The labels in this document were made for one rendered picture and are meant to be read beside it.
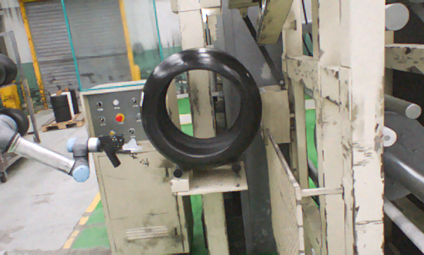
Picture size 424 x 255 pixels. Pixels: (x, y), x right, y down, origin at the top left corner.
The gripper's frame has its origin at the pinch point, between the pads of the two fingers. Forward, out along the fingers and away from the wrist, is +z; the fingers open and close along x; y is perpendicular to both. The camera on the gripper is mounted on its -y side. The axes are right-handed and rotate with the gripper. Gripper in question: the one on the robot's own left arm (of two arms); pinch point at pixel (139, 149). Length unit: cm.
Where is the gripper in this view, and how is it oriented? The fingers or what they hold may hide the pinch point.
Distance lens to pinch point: 182.6
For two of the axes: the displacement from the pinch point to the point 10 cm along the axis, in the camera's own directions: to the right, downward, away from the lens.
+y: 0.1, -9.7, -2.4
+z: 10.0, 0.2, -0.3
